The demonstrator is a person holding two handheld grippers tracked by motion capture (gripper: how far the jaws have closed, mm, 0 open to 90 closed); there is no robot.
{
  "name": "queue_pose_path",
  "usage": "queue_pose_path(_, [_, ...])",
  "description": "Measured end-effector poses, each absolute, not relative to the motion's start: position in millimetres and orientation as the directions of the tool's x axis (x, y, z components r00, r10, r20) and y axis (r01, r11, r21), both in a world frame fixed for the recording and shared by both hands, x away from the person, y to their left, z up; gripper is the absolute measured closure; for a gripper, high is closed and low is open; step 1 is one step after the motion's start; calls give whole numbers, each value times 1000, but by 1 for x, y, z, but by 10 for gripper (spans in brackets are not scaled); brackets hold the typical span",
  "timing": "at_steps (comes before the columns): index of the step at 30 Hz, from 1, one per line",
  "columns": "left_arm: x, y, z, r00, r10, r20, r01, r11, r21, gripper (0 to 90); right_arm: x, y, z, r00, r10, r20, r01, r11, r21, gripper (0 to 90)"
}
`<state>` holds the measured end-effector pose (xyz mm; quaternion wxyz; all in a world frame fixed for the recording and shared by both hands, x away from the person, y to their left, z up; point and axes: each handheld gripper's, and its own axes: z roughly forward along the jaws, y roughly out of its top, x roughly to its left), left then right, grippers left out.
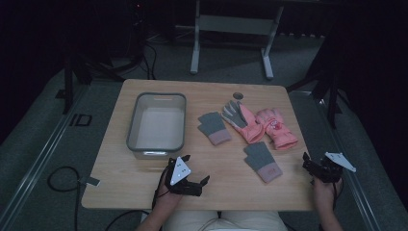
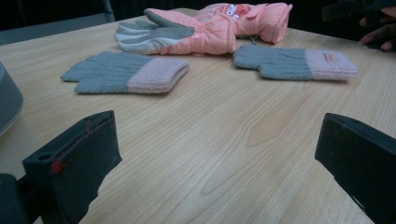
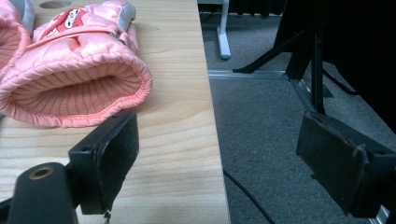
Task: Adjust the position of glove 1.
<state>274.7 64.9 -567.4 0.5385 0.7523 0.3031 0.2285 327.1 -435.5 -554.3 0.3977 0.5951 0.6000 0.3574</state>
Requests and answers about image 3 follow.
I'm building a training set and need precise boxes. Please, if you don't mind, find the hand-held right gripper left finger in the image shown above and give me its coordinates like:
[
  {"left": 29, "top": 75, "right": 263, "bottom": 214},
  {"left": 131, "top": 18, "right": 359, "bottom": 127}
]
[{"left": 67, "top": 108, "right": 140, "bottom": 216}]

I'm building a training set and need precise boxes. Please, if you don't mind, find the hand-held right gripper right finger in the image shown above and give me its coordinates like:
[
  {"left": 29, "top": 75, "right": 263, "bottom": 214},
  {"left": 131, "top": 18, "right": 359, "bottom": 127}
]
[{"left": 295, "top": 110, "right": 396, "bottom": 218}]

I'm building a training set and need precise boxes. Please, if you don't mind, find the black tripod stand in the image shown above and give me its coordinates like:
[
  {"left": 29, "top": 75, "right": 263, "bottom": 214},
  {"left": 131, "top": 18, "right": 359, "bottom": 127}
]
[
  {"left": 233, "top": 27, "right": 359, "bottom": 116},
  {"left": 274, "top": 0, "right": 396, "bottom": 135}
]

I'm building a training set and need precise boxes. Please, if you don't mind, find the white metal stand leg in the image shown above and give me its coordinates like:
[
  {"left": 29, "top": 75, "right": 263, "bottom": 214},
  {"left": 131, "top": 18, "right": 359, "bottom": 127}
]
[{"left": 216, "top": 0, "right": 233, "bottom": 61}]

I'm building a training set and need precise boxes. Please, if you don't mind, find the black curtain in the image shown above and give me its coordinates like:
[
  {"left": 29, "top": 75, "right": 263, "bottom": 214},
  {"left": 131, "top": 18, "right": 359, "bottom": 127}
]
[{"left": 228, "top": 0, "right": 288, "bottom": 17}]

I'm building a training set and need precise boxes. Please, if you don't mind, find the black floor cable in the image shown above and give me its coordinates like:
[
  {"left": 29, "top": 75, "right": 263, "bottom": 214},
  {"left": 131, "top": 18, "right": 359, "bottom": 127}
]
[{"left": 222, "top": 170, "right": 276, "bottom": 224}]

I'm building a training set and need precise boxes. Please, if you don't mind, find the aluminium floor rail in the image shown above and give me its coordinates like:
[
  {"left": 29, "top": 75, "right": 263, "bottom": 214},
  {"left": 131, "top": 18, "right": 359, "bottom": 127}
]
[{"left": 207, "top": 69, "right": 316, "bottom": 112}]

